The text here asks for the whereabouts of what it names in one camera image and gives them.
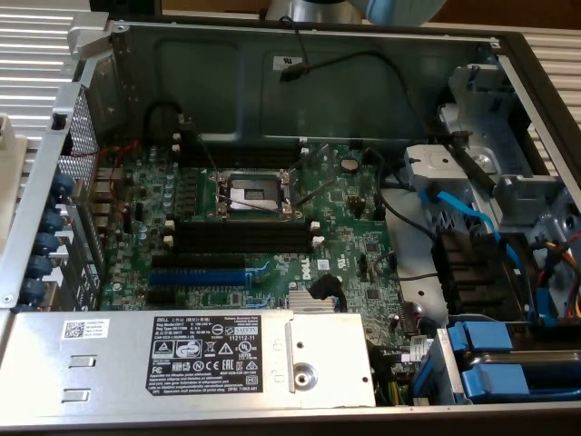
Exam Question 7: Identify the white cable tag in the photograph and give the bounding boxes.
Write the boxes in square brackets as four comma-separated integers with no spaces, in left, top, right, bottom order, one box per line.
[405,334,431,363]

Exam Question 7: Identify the blue disk carrier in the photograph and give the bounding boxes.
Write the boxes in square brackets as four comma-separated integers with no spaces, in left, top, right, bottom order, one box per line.
[446,320,517,355]
[458,362,581,405]

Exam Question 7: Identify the yellow green wire bundle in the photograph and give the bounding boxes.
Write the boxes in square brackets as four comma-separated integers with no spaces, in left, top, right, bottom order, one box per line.
[383,379,412,407]

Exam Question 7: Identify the black round cable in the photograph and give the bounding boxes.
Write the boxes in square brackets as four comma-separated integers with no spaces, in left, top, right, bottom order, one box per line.
[379,188,439,242]
[361,145,412,191]

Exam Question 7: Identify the CPU socket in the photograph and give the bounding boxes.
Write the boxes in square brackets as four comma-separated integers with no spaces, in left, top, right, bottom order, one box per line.
[206,167,305,223]

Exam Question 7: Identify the black wire with connector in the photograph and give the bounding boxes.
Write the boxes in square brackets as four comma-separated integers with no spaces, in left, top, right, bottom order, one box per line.
[277,15,439,137]

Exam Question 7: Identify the orange red yellow wires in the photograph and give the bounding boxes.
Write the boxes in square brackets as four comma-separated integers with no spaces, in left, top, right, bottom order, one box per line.
[537,240,581,319]

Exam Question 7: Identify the red black twisted wire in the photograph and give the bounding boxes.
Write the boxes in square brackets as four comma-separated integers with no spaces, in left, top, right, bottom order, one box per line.
[67,139,141,214]

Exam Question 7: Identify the silver power supply unit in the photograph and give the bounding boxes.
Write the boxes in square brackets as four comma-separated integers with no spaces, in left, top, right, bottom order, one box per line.
[0,308,378,412]

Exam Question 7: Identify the grey metal disk bay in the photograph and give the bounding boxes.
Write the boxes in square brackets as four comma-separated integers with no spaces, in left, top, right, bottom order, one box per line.
[401,61,581,328]

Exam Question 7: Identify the silver finned heatsink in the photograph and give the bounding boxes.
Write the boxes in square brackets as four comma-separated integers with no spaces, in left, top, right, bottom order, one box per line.
[287,289,340,314]

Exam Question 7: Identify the thin metal locking lever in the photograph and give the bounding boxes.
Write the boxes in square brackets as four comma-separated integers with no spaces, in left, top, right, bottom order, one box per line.
[215,193,282,214]
[184,116,220,178]
[295,177,336,208]

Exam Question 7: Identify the short black expansion slot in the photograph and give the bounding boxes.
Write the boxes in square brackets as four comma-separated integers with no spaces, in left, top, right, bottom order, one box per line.
[145,289,177,306]

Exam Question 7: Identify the green Dell motherboard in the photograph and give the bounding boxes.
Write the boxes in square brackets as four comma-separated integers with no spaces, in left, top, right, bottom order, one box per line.
[93,135,430,364]

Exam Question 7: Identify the silver metal corner bracket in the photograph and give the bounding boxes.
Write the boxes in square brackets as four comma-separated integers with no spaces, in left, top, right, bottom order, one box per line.
[66,11,113,63]

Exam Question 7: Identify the blue expansion slot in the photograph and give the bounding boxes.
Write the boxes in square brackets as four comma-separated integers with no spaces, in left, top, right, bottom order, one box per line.
[148,268,255,287]

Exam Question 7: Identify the flat black cable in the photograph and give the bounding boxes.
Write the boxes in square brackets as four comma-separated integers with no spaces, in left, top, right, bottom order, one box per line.
[435,129,498,192]

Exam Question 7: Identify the metal disk bay blue rail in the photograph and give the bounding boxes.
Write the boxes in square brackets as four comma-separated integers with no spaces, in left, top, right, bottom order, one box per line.
[410,326,473,408]

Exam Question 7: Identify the black plastic louvered shroud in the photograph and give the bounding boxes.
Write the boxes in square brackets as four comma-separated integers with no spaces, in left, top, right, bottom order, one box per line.
[429,229,527,322]

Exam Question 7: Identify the black cable with plug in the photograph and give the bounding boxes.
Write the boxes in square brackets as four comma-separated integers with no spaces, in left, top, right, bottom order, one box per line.
[307,273,350,314]

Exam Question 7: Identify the long black expansion slot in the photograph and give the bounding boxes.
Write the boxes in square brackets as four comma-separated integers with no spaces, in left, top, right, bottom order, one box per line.
[151,253,247,273]

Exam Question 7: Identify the open metal PC case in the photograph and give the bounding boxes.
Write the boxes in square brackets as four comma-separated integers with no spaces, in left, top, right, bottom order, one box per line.
[0,17,581,431]

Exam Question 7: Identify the blue card retention clip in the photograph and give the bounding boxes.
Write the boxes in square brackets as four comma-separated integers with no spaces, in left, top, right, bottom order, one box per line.
[19,276,47,301]
[34,231,61,255]
[48,173,74,200]
[25,253,54,278]
[42,209,65,233]

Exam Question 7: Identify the metal expansion slot cover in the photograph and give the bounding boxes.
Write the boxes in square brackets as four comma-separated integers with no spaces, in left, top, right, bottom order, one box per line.
[58,199,105,263]
[44,244,105,305]
[38,267,105,312]
[52,222,105,285]

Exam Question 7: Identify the blue flat wire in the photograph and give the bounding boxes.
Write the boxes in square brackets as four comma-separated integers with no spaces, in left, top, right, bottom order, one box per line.
[416,181,557,328]

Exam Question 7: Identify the black looped power cable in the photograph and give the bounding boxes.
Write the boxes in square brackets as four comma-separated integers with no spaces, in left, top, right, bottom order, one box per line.
[143,100,194,149]

